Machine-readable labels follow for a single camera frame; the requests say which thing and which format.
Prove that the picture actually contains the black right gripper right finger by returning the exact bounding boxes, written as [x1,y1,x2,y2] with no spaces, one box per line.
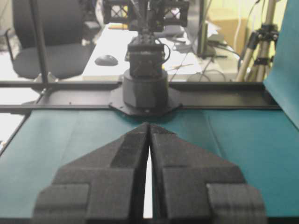
[149,125,267,224]

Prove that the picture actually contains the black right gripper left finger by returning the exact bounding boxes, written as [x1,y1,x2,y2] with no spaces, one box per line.
[32,123,149,224]

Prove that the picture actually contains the teal table mat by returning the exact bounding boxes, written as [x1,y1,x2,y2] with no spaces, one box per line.
[0,110,299,218]

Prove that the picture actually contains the white desk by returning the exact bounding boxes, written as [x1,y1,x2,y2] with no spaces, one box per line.
[83,24,238,82]

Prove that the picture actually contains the black computer mouse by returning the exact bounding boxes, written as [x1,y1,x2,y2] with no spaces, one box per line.
[94,55,118,66]

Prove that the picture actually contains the black monitor stand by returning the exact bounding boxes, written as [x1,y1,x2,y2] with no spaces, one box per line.
[197,0,216,59]

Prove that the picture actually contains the black office chair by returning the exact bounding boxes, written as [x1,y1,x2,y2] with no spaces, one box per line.
[11,0,91,79]

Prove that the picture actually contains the cardboard box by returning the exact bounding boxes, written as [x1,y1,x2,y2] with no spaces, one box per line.
[208,7,247,54]

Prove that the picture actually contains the camera tripod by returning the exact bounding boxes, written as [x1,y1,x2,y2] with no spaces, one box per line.
[235,0,279,82]

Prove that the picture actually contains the black vertical frame post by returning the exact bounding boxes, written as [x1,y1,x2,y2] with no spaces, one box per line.
[29,0,49,94]

